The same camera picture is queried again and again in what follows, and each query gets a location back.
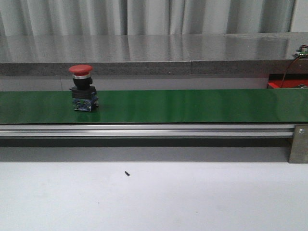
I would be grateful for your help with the red mushroom push button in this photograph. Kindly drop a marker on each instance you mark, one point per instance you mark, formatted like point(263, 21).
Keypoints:
point(83, 93)

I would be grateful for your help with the grey stone counter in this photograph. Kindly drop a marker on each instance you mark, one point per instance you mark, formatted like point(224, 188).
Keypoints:
point(257, 53)

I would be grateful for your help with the green conveyor belt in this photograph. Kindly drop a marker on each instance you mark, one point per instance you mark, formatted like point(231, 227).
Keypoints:
point(159, 106)

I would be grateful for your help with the red bin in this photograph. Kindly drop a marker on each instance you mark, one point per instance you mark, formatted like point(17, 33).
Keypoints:
point(298, 81)

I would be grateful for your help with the small green circuit board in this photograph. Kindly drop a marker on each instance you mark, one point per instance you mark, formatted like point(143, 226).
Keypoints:
point(302, 52)

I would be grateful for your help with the grey curtain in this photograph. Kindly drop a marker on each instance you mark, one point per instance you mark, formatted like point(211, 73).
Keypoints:
point(143, 17)

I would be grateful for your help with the aluminium conveyor side rail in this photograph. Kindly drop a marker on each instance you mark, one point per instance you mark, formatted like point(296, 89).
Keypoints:
point(148, 130)

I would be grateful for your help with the metal conveyor support bracket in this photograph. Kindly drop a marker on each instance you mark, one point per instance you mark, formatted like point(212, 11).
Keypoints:
point(299, 150)

